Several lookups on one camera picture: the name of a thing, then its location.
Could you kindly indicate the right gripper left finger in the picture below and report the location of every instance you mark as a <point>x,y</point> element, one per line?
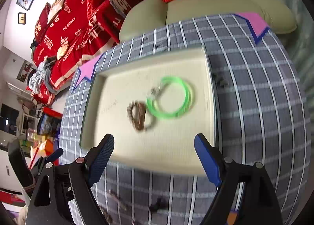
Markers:
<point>97,159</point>

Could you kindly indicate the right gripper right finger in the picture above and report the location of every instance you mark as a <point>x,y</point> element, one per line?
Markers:
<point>211,159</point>

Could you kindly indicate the silver hair clip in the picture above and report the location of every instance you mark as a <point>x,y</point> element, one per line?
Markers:
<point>122,205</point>

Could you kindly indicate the grey checked tablecloth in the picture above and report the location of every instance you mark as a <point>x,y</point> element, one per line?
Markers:
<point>263,117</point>

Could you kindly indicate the shallow cream tray box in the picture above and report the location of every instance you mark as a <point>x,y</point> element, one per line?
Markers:
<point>154,107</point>

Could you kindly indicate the grey knitted scarf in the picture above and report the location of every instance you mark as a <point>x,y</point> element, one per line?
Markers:
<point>41,76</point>

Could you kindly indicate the red covered sofa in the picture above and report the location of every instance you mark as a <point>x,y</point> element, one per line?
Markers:
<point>68,34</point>

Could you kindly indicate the green armchair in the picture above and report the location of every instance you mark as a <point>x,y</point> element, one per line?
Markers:
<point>151,14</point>

